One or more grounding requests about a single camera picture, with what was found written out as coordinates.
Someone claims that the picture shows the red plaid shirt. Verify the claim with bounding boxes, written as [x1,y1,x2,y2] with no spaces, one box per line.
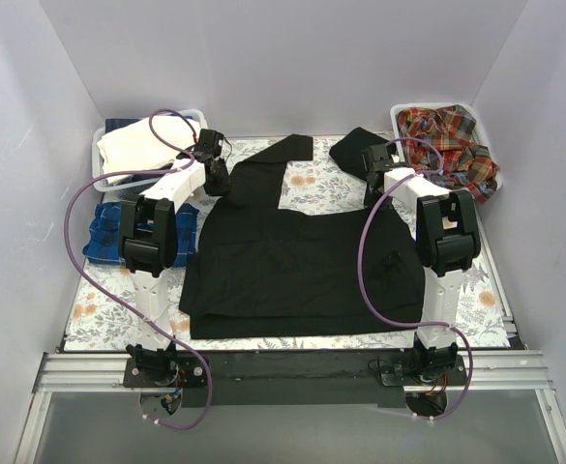
[396,104,500,204]

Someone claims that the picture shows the cream white folded shirt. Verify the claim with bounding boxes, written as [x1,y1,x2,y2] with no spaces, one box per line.
[97,115,194,174]

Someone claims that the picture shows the blue plaid shirt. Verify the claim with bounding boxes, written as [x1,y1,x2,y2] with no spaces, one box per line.
[82,202,199,268]

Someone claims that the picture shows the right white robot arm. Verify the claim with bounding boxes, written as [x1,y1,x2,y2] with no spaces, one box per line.
[356,139,481,385]

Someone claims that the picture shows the black long sleeve shirt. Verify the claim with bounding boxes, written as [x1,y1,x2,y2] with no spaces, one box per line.
[179,134,425,339]

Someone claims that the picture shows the white plastic basket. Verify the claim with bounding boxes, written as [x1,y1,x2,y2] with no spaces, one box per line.
[389,101,506,199]
[91,108,208,192]

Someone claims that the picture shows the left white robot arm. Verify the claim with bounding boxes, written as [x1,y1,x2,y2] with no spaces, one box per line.
[119,129,230,388]

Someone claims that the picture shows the floral patterned table mat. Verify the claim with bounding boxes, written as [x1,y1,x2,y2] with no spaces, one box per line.
[60,137,515,352]

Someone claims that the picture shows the right white plastic basket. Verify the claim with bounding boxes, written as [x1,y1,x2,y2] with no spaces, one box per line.
[389,101,506,199]

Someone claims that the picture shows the folded black shirt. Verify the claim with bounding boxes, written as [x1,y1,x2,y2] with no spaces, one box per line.
[329,127,388,181]

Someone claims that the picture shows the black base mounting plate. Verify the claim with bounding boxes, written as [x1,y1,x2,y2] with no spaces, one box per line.
[122,350,467,408]

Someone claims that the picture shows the left white plastic basket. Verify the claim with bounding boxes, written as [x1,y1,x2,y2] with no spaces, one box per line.
[91,108,208,192]

